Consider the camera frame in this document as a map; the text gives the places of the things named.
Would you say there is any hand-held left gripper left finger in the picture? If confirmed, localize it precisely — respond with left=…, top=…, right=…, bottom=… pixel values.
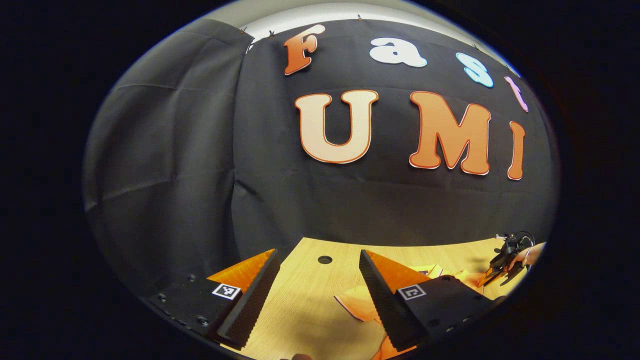
left=147, top=248, right=282, bottom=351

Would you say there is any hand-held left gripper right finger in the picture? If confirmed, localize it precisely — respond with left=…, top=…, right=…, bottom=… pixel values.
left=359, top=249, right=506, bottom=352

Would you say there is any orange T-shirt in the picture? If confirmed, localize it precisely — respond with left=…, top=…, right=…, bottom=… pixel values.
left=334, top=263, right=501, bottom=360

